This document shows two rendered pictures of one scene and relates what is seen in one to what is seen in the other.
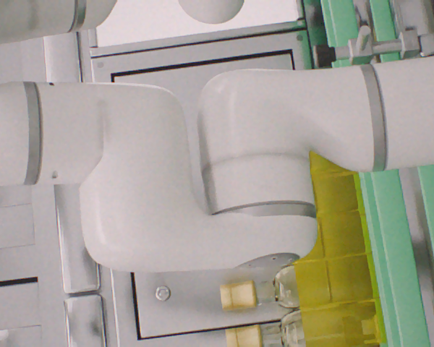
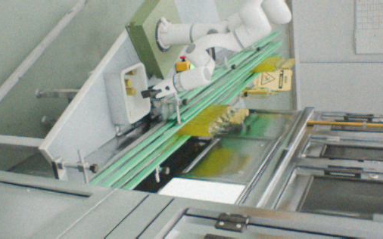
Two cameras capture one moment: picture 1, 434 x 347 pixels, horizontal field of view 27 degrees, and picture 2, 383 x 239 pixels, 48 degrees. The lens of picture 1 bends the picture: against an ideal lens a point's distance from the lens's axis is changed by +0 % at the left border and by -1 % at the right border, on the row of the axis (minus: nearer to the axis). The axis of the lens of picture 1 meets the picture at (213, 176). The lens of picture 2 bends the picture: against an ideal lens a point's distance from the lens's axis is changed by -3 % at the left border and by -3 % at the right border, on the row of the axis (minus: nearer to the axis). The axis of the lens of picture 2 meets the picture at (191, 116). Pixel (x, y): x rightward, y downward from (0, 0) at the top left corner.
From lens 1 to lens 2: 2.17 m
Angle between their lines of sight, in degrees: 85
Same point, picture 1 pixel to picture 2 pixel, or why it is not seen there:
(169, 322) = (262, 141)
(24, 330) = (308, 154)
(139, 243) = not seen: hidden behind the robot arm
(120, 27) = (233, 188)
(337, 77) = (197, 26)
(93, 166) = not seen: hidden behind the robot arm
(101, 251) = not seen: hidden behind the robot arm
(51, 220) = (287, 165)
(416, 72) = (184, 26)
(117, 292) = (273, 145)
